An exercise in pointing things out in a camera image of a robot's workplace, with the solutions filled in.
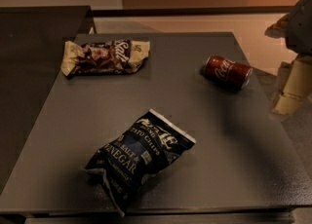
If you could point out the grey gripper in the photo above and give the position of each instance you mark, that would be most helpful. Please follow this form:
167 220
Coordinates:
302 26

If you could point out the red coke can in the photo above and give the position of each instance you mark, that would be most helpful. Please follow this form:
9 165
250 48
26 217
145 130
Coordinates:
226 72

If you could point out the brown chip bag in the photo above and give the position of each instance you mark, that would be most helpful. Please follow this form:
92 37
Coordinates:
112 57

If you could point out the blue salt vinegar chip bag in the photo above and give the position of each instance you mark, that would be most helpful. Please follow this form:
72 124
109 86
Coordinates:
148 146

